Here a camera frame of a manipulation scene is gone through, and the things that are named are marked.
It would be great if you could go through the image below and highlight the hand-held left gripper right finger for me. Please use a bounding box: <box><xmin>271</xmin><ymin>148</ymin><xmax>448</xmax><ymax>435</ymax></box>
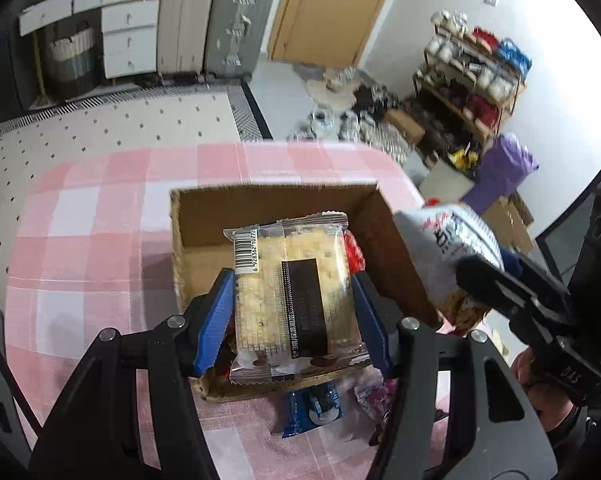
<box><xmin>349</xmin><ymin>271</ymin><xmax>559</xmax><ymax>480</ymax></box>

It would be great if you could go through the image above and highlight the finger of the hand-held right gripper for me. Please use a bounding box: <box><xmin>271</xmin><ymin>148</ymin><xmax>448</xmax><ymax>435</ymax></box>
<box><xmin>455</xmin><ymin>254</ymin><xmax>579</xmax><ymax>337</ymax></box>
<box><xmin>501</xmin><ymin>249</ymin><xmax>569</xmax><ymax>296</ymax></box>

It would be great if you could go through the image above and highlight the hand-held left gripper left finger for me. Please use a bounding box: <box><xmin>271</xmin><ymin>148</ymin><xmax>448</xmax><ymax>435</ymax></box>
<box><xmin>28</xmin><ymin>267</ymin><xmax>237</xmax><ymax>480</ymax></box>

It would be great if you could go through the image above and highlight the beige cracker packet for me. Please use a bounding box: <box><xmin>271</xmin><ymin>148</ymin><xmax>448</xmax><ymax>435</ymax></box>
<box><xmin>223</xmin><ymin>211</ymin><xmax>371</xmax><ymax>386</ymax></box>

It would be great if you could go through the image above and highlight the white orange snack packet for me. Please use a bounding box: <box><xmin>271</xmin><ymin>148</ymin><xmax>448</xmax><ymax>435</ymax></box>
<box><xmin>393</xmin><ymin>200</ymin><xmax>505</xmax><ymax>333</ymax></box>

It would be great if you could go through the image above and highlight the person's right forearm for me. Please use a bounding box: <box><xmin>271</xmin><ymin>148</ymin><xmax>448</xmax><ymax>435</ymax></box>
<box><xmin>548</xmin><ymin>395</ymin><xmax>601</xmax><ymax>466</ymax></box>

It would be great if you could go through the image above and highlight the person's right hand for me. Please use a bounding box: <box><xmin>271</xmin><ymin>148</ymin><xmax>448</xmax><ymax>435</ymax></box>
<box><xmin>513</xmin><ymin>347</ymin><xmax>581</xmax><ymax>433</ymax></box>

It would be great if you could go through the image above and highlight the brown cardboard carton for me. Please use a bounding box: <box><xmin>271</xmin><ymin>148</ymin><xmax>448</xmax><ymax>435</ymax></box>
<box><xmin>481</xmin><ymin>195</ymin><xmax>535</xmax><ymax>256</ymax></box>

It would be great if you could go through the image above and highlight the purple candy packet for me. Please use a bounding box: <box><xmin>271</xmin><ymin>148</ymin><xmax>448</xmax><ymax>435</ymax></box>
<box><xmin>355</xmin><ymin>379</ymin><xmax>399</xmax><ymax>418</ymax></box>

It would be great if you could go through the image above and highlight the red snack packet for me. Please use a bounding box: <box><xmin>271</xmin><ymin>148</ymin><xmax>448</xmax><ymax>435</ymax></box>
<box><xmin>341</xmin><ymin>230</ymin><xmax>365</xmax><ymax>277</ymax></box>

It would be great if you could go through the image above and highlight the purple bag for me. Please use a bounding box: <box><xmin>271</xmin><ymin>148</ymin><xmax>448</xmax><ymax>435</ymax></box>
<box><xmin>465</xmin><ymin>132</ymin><xmax>540</xmax><ymax>216</ymax></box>

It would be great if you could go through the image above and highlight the blue cookie packet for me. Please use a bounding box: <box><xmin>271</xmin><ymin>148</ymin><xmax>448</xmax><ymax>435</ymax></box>
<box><xmin>282</xmin><ymin>380</ymin><xmax>342</xmax><ymax>439</ymax></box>

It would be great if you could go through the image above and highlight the group of assorted shoes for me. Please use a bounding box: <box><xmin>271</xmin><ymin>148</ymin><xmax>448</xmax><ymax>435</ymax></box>
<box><xmin>423</xmin><ymin>9</ymin><xmax>533</xmax><ymax>131</ymax></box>

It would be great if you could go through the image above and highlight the pink checked tablecloth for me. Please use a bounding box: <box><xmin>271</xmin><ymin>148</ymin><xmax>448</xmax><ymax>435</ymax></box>
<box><xmin>4</xmin><ymin>141</ymin><xmax>519</xmax><ymax>480</ymax></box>

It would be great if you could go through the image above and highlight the wooden shoe rack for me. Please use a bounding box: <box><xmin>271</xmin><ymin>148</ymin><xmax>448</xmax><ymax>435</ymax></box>
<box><xmin>411</xmin><ymin>10</ymin><xmax>533</xmax><ymax>148</ymax></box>

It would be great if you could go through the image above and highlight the small cardboard box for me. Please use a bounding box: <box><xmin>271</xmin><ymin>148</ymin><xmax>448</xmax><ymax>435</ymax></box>
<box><xmin>385</xmin><ymin>109</ymin><xmax>426</xmax><ymax>143</ymax></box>

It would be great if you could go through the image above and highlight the group of scattered sneakers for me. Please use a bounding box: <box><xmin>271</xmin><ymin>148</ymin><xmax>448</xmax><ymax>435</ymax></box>
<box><xmin>288</xmin><ymin>65</ymin><xmax>416</xmax><ymax>161</ymax></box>

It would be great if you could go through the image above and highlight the white dotted rug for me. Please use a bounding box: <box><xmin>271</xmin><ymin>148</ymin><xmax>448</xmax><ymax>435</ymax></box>
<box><xmin>0</xmin><ymin>82</ymin><xmax>274</xmax><ymax>241</ymax></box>

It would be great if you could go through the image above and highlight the beige door mat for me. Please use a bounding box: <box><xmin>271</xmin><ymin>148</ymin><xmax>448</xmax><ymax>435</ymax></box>
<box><xmin>305</xmin><ymin>77</ymin><xmax>359</xmax><ymax>108</ymax></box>

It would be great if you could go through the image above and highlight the grey suitcase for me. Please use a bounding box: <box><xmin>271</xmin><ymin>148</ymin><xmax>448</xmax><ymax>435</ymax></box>
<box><xmin>203</xmin><ymin>0</ymin><xmax>277</xmax><ymax>82</ymax></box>

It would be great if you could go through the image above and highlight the grey white laundry basket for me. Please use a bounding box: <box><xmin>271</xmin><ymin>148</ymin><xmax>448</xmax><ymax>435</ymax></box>
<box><xmin>48</xmin><ymin>22</ymin><xmax>98</xmax><ymax>97</ymax></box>

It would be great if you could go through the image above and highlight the white drawer cabinet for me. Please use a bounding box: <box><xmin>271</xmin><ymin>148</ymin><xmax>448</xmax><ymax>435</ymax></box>
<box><xmin>19</xmin><ymin>0</ymin><xmax>160</xmax><ymax>81</ymax></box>

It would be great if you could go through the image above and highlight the beige suitcase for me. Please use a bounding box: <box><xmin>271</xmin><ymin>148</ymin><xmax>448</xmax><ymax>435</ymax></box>
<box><xmin>156</xmin><ymin>0</ymin><xmax>218</xmax><ymax>81</ymax></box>

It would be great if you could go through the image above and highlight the wooden door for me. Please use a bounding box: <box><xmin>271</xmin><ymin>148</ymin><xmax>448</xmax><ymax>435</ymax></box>
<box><xmin>268</xmin><ymin>0</ymin><xmax>405</xmax><ymax>69</ymax></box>

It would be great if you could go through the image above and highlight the dark grey refrigerator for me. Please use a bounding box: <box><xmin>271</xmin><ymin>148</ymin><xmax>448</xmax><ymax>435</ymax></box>
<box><xmin>0</xmin><ymin>0</ymin><xmax>48</xmax><ymax>126</ymax></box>

